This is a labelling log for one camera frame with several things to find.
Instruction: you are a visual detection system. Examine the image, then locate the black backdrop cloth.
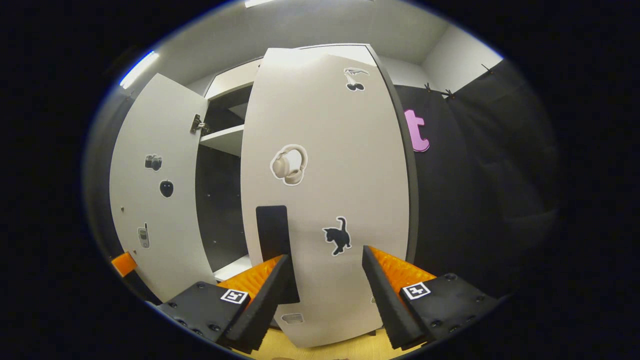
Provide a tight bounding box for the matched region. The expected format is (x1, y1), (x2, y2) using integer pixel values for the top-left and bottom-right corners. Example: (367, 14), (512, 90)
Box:
(86, 59), (562, 301)

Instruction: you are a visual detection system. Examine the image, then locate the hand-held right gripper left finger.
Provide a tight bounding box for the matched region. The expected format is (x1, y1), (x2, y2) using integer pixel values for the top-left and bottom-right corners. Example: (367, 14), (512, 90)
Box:
(159, 253), (290, 354)

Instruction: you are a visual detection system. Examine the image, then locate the long ceiling light strip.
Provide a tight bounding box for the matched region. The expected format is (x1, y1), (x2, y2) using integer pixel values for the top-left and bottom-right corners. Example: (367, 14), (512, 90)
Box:
(119, 50), (160, 90)

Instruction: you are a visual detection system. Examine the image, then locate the white cabinet drawer with handle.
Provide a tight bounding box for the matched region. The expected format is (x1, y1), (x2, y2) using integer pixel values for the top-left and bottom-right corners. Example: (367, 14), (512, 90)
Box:
(204, 58), (263, 100)

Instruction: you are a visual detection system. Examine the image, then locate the white door with headphones sticker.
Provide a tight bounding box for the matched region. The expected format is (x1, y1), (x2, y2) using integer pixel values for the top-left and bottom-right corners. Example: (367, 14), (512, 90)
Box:
(240, 44), (420, 348)

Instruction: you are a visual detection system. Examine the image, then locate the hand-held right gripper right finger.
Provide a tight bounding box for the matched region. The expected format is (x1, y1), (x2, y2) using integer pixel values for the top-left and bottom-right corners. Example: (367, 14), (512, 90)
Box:
(362, 245), (501, 350)

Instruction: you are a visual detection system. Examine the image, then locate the white door with camera sticker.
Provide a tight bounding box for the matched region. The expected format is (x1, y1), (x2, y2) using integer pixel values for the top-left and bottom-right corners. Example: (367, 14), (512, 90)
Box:
(109, 73), (218, 303)

